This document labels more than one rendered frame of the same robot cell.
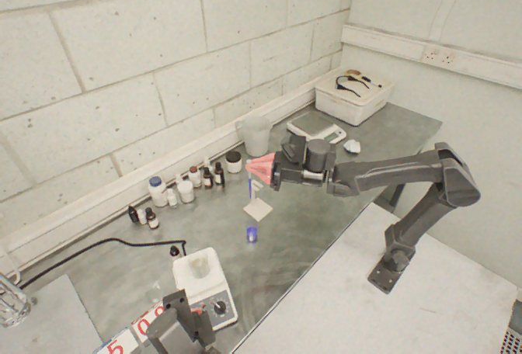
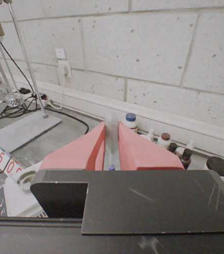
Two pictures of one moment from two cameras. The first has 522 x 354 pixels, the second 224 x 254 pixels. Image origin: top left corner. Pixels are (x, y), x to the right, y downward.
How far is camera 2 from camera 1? 71 cm
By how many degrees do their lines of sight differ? 59
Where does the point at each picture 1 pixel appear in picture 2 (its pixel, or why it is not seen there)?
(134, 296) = (42, 154)
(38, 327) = (31, 124)
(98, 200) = (102, 102)
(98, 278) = (58, 132)
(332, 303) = not seen: outside the picture
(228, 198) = not seen: hidden behind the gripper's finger
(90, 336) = (18, 143)
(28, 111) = (96, 14)
